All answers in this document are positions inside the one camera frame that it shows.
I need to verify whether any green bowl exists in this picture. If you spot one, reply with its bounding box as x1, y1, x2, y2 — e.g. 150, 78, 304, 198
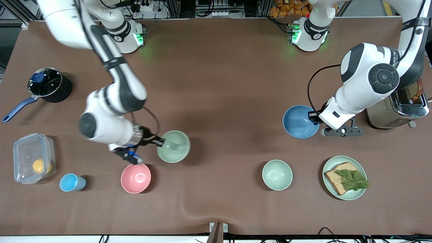
157, 130, 191, 163
262, 160, 293, 191

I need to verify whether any blue bowl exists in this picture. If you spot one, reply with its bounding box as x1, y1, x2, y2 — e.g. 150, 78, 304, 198
282, 105, 320, 139

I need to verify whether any pink bowl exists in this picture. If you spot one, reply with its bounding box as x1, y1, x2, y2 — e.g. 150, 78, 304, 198
121, 163, 152, 194

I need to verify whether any beige and chrome toaster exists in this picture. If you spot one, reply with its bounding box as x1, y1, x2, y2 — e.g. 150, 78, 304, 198
366, 79, 430, 129

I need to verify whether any brown bread slice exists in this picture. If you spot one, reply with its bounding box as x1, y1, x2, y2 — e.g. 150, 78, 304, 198
324, 162, 360, 196

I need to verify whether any green lettuce leaf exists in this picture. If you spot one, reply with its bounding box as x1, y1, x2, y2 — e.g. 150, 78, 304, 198
334, 169, 370, 191

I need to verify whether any brown table cloth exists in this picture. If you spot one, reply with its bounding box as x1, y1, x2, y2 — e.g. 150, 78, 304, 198
0, 17, 432, 236

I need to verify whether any green plate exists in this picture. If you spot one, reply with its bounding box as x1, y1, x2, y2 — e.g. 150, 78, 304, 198
322, 156, 368, 201

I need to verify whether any blue plastic cup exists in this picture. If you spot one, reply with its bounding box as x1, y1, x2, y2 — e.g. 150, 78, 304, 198
59, 173, 86, 192

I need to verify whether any brown toast slice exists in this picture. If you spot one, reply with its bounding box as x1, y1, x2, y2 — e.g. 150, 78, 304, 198
398, 79, 424, 102

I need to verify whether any yellow lemon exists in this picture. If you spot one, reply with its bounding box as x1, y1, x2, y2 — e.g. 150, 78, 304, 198
33, 159, 53, 174

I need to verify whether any glass lid with blue knob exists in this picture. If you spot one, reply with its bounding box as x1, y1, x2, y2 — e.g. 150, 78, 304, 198
28, 67, 63, 98

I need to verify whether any bag of oranges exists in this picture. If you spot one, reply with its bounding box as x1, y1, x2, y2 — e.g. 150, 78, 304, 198
269, 0, 311, 18

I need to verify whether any clear plastic lidded container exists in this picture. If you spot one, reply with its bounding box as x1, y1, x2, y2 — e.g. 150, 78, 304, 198
13, 133, 57, 184

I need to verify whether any white power strip with plugs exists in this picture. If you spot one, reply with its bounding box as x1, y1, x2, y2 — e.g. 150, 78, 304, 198
130, 0, 156, 12

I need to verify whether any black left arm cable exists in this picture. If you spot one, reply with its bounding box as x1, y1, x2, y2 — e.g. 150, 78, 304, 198
307, 64, 341, 114

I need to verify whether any black saucepan with blue handle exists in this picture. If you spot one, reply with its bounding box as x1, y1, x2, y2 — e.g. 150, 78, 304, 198
3, 67, 72, 123

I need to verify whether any metal table edge bracket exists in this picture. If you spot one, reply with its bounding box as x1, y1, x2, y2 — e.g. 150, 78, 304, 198
209, 222, 228, 243

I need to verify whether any black looped cable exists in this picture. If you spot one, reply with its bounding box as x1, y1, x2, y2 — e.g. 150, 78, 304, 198
317, 227, 342, 243

